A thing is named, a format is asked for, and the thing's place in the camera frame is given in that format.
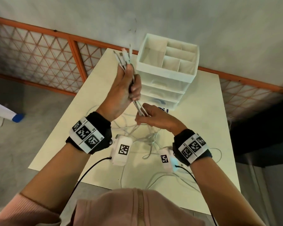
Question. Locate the person's right hand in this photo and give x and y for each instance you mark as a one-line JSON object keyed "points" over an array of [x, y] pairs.
{"points": [[162, 121]]}

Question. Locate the person's left hand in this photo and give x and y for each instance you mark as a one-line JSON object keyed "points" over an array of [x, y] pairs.
{"points": [[115, 101]]}

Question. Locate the person's right thumb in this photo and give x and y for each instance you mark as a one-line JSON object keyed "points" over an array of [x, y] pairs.
{"points": [[142, 120]]}

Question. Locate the person's left thumb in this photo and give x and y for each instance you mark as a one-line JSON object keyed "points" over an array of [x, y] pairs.
{"points": [[124, 71]]}

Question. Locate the person's right forearm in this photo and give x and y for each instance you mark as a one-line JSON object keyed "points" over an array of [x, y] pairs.
{"points": [[221, 195]]}

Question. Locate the person's left forearm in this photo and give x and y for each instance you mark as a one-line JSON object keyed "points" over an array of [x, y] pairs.
{"points": [[59, 176]]}

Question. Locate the blue and white card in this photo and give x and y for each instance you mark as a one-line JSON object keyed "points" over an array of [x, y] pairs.
{"points": [[163, 109]]}

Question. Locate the white drawer organizer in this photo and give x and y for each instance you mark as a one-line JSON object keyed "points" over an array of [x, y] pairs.
{"points": [[167, 68]]}

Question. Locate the black marker wristband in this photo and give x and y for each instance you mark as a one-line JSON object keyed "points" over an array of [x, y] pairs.
{"points": [[191, 147], [90, 135]]}

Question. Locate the orange mesh fence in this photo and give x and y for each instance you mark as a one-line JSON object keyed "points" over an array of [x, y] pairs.
{"points": [[49, 58]]}

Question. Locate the pink zip jacket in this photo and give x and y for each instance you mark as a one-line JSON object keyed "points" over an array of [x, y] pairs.
{"points": [[132, 207]]}

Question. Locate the white board with blue foot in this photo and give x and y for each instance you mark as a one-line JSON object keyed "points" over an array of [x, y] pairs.
{"points": [[4, 111]]}

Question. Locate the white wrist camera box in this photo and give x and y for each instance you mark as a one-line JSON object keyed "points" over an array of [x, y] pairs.
{"points": [[121, 150], [167, 160]]}

